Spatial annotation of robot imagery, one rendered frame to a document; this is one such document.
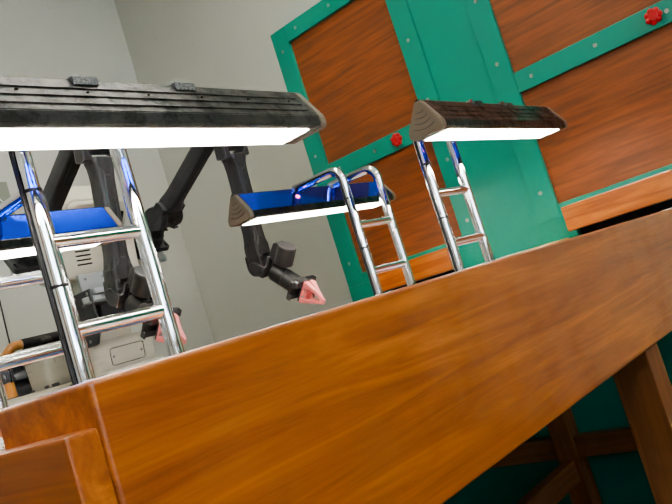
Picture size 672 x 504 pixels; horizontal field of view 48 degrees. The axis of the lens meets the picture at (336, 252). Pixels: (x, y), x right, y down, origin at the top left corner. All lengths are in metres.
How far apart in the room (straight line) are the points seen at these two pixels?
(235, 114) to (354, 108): 1.56
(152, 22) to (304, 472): 4.21
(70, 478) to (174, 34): 4.12
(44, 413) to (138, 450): 0.07
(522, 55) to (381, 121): 0.52
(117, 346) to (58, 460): 1.94
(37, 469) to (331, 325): 0.24
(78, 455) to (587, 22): 1.94
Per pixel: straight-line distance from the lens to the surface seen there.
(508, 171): 2.28
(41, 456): 0.47
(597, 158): 2.18
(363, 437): 0.60
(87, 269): 2.40
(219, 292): 4.33
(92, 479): 0.45
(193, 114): 0.99
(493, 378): 0.77
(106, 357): 2.36
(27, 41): 4.47
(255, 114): 1.06
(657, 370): 1.22
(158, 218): 2.47
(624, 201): 2.09
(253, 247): 2.26
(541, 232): 2.24
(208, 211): 4.31
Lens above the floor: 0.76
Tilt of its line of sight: 5 degrees up
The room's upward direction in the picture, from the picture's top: 17 degrees counter-clockwise
